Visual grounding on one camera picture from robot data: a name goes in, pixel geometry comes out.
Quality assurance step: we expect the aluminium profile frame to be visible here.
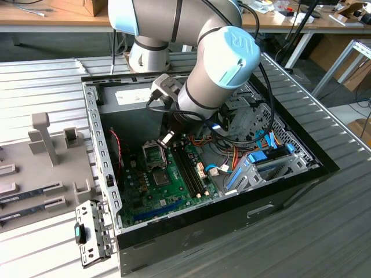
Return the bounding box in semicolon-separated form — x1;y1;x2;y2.
311;38;371;99

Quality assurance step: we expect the blue plastic rail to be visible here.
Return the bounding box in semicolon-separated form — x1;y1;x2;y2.
225;164;246;192

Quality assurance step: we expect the thin black cable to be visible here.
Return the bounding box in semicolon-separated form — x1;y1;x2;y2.
111;30;117;75

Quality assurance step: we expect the tan cardboard box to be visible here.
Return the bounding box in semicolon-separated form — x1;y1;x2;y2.
48;0;108;17

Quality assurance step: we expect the small brown cardboard box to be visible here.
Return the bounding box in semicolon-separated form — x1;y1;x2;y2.
346;118;371;141

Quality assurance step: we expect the small open cardboard box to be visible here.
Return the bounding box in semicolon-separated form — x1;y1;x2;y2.
333;1;365;25

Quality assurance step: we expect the metal disk bay cage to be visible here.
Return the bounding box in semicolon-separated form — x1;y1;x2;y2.
219;83;262;140

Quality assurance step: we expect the black RAM slot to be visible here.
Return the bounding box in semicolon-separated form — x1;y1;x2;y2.
172;146;202;199
179;144;210;197

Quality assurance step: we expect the small blue carrier handle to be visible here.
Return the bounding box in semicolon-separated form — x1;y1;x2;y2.
248;151;270;165

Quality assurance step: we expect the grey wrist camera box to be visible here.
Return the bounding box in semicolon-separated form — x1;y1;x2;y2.
150;73;185;103

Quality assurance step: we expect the black case fan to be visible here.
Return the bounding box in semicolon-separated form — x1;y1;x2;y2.
108;129;126;174

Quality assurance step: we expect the hinged metal card bracket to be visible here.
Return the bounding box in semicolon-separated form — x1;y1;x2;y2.
74;199;119;269

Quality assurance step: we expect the black tripod pole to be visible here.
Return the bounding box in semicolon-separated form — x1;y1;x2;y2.
282;0;321;70

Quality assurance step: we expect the black latch with blue tab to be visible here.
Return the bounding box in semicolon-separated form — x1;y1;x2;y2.
74;222;88;245

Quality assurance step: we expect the grey parts rack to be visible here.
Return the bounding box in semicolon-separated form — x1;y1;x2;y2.
0;112;101;234

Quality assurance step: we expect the small white box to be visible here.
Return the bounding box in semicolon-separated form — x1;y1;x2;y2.
274;10;315;24

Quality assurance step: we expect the black open PC case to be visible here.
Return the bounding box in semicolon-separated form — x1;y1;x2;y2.
80;68;341;278

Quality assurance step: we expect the red black twisted wire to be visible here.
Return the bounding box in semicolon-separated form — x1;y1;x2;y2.
109;129;125;172

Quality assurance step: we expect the RAM stick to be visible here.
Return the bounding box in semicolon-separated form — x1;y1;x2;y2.
0;202;49;222
0;185;47;204

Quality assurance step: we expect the green motherboard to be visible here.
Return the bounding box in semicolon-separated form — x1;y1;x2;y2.
118;141;220;230

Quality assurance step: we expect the white plug with blue wire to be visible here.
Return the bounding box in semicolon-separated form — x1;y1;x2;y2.
205;164;230;177

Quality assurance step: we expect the grey power supply unit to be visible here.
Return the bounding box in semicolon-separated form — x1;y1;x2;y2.
97;85;166;145

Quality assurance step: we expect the large brown cardboard box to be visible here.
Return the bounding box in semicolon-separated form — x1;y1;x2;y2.
307;34;371;93

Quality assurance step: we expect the light blue data wire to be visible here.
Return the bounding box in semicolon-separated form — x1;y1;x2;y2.
256;129;284;152

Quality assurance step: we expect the perforated metal drive cage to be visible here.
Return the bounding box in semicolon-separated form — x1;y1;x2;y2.
228;101;322;195

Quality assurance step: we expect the blue expansion slot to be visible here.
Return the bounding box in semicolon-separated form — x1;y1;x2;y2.
132;200;184;223

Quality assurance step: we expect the thin metal locking lever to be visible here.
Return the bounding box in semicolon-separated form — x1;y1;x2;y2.
162;147;172;171

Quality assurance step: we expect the orange yellow wire bundle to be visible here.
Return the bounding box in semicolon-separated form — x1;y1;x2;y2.
188;134;248;175

